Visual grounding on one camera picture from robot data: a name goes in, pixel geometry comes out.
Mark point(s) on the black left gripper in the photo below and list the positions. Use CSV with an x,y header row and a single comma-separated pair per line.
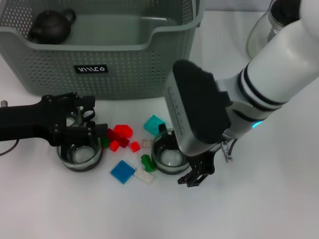
x,y
25,122

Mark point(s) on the teal square building brick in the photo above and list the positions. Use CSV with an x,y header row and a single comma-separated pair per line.
x,y
152,124

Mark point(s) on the dark clay teapot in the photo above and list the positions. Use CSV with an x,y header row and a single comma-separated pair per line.
x,y
49,27

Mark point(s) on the grey perforated storage bin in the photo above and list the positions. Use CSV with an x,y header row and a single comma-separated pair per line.
x,y
137,69

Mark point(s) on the green flat building brick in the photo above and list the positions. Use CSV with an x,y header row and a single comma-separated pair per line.
x,y
104,143

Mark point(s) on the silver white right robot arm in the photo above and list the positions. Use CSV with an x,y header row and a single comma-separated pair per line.
x,y
274,67

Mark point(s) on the translucent clear building brick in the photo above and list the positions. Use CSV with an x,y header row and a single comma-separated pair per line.
x,y
147,143

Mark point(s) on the small red building brick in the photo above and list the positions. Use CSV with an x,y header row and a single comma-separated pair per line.
x,y
134,147
114,146

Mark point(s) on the glass teacup with black base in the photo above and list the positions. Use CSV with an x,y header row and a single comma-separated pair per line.
x,y
169,159
74,119
82,156

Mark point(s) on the blue square building brick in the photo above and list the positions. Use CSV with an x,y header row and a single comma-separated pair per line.
x,y
122,172

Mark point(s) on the green long building brick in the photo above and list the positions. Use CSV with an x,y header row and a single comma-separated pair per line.
x,y
148,164

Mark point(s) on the dark red long brick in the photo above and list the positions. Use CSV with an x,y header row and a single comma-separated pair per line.
x,y
119,140

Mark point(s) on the white flat building brick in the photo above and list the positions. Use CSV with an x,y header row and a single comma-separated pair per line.
x,y
144,175

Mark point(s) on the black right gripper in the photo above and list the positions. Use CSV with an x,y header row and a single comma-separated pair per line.
x,y
204,164

